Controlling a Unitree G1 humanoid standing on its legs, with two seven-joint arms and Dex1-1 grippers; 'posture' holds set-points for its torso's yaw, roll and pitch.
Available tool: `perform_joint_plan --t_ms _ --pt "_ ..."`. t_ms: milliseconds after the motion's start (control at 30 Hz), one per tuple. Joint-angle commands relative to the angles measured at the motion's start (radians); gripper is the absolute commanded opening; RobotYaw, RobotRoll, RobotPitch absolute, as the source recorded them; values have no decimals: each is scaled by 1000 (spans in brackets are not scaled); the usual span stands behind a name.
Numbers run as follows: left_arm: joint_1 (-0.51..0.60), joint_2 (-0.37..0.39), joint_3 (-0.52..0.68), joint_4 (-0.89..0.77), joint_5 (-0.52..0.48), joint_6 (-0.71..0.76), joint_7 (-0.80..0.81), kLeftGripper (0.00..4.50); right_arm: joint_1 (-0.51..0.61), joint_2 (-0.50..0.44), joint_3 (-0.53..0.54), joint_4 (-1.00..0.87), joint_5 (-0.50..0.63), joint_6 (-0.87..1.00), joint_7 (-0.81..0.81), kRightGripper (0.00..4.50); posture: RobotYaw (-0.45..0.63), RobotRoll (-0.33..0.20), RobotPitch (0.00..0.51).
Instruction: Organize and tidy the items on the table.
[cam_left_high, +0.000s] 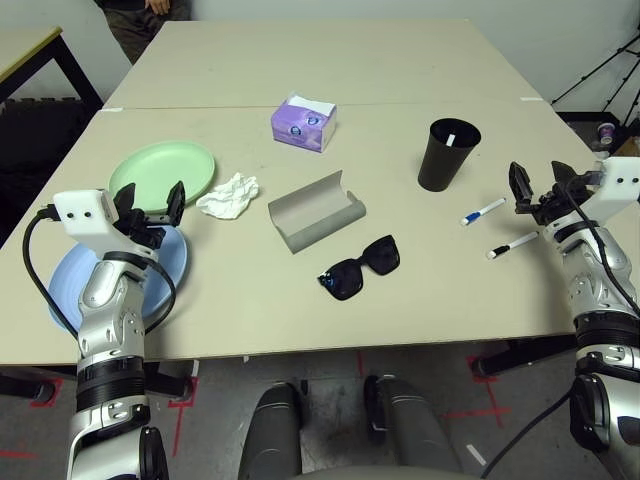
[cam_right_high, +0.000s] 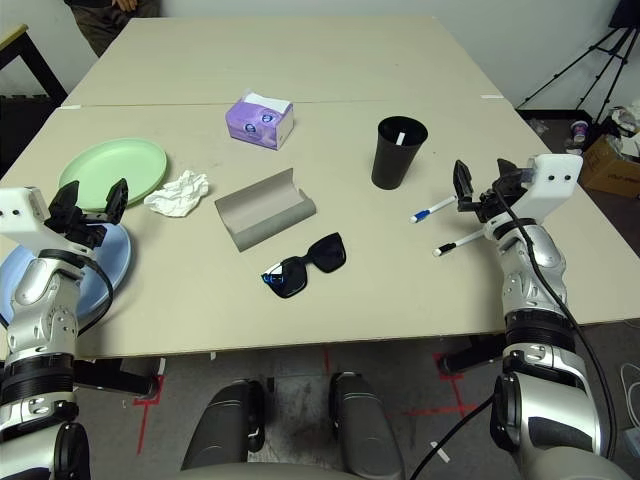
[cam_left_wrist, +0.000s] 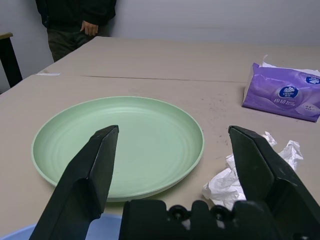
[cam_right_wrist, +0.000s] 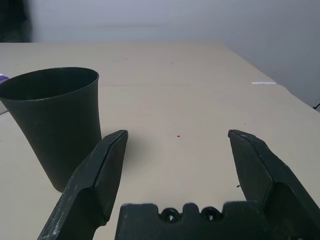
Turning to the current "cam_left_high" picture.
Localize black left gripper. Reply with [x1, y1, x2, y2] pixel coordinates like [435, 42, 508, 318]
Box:
[112, 180, 186, 251]

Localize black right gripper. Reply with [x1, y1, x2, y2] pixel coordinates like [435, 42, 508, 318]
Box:
[508, 159, 602, 227]

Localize blue plastic plate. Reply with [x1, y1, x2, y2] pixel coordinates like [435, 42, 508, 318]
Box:
[48, 225, 191, 334]

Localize white marker with black cap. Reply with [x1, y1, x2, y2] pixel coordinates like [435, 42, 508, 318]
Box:
[486, 230, 540, 260]

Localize white tissue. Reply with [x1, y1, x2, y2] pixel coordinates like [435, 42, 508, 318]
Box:
[195, 172, 262, 221]

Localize grey glasses case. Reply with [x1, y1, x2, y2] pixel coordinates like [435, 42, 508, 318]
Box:
[267, 169, 366, 255]

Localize black sunglasses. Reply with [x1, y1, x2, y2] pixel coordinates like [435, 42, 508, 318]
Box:
[318, 234, 402, 302]

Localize green plastic plate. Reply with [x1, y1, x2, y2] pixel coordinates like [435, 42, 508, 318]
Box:
[108, 140, 217, 207]

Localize white marker with blue cap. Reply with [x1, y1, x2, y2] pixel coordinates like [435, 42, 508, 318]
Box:
[461, 197, 507, 226]

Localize brown cardboard box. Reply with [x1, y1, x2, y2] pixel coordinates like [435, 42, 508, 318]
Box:
[612, 134, 640, 159]

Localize black plastic cup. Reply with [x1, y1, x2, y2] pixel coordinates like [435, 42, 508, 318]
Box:
[417, 117, 483, 193]

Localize black tripod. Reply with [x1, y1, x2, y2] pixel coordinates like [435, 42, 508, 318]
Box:
[551, 37, 640, 126]

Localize purple tissue box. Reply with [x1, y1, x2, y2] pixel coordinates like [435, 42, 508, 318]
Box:
[270, 91, 337, 154]

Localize bystander in dark clothes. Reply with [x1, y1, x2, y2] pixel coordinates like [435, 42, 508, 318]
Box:
[107, 0, 194, 65]

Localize black table base beam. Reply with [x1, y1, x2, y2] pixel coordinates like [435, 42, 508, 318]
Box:
[0, 369, 54, 401]
[472, 334, 581, 379]
[142, 359, 201, 401]

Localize black framed side table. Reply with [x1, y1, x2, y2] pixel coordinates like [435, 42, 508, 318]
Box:
[0, 25, 104, 109]

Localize grey robot left leg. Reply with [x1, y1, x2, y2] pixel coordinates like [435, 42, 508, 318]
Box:
[239, 382, 307, 476]

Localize grey robot leg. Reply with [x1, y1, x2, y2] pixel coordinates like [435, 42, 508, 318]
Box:
[239, 382, 307, 476]
[363, 374, 466, 474]

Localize grey robot right leg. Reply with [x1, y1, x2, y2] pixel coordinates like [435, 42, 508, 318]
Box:
[363, 374, 466, 474]

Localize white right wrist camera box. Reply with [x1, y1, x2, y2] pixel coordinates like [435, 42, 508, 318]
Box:
[582, 155, 640, 221]

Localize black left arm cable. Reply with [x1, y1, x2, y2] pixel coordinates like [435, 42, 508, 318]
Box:
[22, 202, 179, 346]

